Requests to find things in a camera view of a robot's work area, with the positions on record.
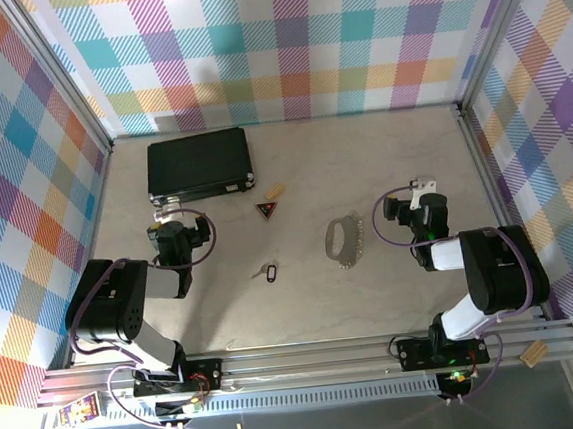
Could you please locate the silver keyring holder with rings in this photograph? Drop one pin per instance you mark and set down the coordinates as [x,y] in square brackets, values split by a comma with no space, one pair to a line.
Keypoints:
[346,249]

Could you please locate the silver key with black tag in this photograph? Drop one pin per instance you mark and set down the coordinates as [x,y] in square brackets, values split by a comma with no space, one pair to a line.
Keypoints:
[271,272]

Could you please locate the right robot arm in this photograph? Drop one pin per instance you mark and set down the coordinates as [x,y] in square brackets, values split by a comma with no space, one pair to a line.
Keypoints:
[497,266]

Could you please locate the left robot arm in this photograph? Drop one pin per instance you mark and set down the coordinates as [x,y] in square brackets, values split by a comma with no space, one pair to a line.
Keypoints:
[108,300]

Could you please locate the black hard case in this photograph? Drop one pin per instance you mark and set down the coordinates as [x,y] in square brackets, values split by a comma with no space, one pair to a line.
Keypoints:
[197,164]

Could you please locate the small tan wooden block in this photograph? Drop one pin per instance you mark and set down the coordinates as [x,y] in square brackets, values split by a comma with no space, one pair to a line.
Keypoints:
[275,192]

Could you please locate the right controller circuit board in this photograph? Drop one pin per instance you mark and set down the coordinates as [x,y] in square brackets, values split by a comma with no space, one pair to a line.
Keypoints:
[456,380]

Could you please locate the controller circuit board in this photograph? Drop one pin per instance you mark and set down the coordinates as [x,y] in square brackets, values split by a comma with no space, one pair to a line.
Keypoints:
[183,408]
[456,380]

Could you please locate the left controller circuit board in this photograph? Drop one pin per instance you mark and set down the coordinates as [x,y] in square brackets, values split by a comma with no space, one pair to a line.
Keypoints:
[183,408]

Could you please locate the colourful printed card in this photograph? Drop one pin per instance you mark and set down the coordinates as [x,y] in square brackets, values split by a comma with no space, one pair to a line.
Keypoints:
[78,409]

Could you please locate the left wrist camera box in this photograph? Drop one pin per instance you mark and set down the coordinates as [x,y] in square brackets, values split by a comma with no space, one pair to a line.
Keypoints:
[166,214]

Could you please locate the aluminium side floor rail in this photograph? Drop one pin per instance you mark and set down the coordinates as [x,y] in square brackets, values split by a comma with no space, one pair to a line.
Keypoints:
[496,206]
[88,262]

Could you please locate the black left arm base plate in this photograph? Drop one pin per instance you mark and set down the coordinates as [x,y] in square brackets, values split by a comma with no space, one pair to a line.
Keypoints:
[207,369]

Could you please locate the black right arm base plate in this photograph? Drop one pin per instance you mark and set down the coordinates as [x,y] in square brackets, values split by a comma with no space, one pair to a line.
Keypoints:
[414,354]

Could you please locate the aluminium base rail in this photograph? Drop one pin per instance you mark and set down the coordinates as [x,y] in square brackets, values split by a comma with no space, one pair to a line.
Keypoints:
[305,368]

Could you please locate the aluminium corner post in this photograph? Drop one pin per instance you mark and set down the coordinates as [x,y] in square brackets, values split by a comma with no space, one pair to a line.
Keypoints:
[494,30]
[65,78]

